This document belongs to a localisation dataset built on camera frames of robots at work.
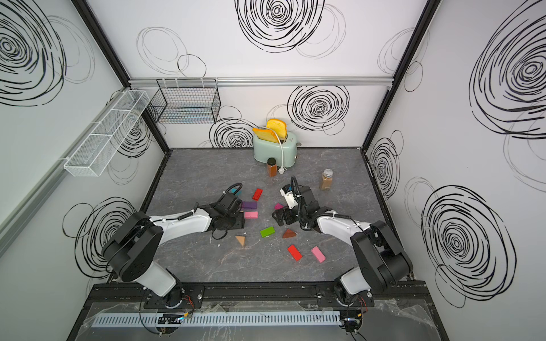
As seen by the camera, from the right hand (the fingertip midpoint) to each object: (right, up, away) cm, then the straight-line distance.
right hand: (282, 211), depth 89 cm
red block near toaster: (-12, +6, +13) cm, 18 cm away
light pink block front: (+14, -15, -6) cm, 22 cm away
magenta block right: (-2, +1, +8) cm, 8 cm away
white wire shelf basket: (-66, +23, -17) cm, 72 cm away
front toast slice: (-8, +35, +13) cm, 38 cm away
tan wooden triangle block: (-17, -11, -4) cm, 20 cm away
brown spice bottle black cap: (-4, +19, +13) cm, 24 cm away
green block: (-6, -9, 0) cm, 11 cm away
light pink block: (-13, -2, +4) cm, 14 cm away
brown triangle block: (+3, -9, -2) cm, 10 cm away
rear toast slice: (-1, +39, +13) cm, 41 cm away
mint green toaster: (-9, +28, +19) cm, 35 cm away
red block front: (+4, -15, -5) cm, 17 cm away
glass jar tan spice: (+21, +13, +7) cm, 26 cm away
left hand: (-18, -5, +3) cm, 19 cm away
